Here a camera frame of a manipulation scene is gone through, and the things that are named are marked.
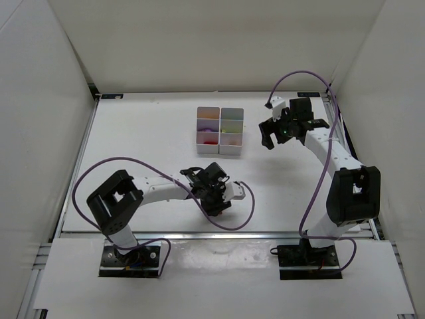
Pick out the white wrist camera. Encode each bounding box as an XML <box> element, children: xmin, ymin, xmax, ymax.
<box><xmin>264</xmin><ymin>96</ymin><xmax>286</xmax><ymax>122</ymax></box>
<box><xmin>222</xmin><ymin>181</ymin><xmax>246</xmax><ymax>202</ymax></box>

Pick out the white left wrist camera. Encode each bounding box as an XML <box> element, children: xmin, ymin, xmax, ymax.
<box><xmin>222</xmin><ymin>181</ymin><xmax>246</xmax><ymax>202</ymax></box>

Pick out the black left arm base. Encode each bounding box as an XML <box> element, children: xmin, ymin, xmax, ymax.
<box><xmin>98</xmin><ymin>241</ymin><xmax>161</xmax><ymax>278</ymax></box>

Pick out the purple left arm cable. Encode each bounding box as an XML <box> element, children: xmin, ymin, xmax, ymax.
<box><xmin>72</xmin><ymin>157</ymin><xmax>256</xmax><ymax>278</ymax></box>

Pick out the orange round lego piece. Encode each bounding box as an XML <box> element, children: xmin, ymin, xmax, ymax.
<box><xmin>198</xmin><ymin>114</ymin><xmax>218</xmax><ymax>120</ymax></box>

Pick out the dark green lego brick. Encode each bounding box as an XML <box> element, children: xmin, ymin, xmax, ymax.
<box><xmin>223</xmin><ymin>114</ymin><xmax>243</xmax><ymax>120</ymax></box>

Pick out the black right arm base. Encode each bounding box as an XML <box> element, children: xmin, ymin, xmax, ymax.
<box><xmin>270</xmin><ymin>239</ymin><xmax>343</xmax><ymax>280</ymax></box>

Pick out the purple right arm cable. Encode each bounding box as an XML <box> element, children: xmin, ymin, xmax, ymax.
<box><xmin>268</xmin><ymin>70</ymin><xmax>359</xmax><ymax>270</ymax></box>

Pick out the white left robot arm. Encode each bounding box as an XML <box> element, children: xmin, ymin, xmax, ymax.
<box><xmin>86</xmin><ymin>162</ymin><xmax>231</xmax><ymax>256</ymax></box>

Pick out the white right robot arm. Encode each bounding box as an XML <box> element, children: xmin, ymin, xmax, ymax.
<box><xmin>259</xmin><ymin>96</ymin><xmax>381</xmax><ymax>249</ymax></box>

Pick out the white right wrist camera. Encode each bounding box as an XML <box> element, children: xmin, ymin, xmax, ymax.
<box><xmin>264</xmin><ymin>96</ymin><xmax>286</xmax><ymax>122</ymax></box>

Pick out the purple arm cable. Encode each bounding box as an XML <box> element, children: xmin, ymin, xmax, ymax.
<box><xmin>72</xmin><ymin>157</ymin><xmax>256</xmax><ymax>278</ymax></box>
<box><xmin>268</xmin><ymin>70</ymin><xmax>359</xmax><ymax>270</ymax></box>

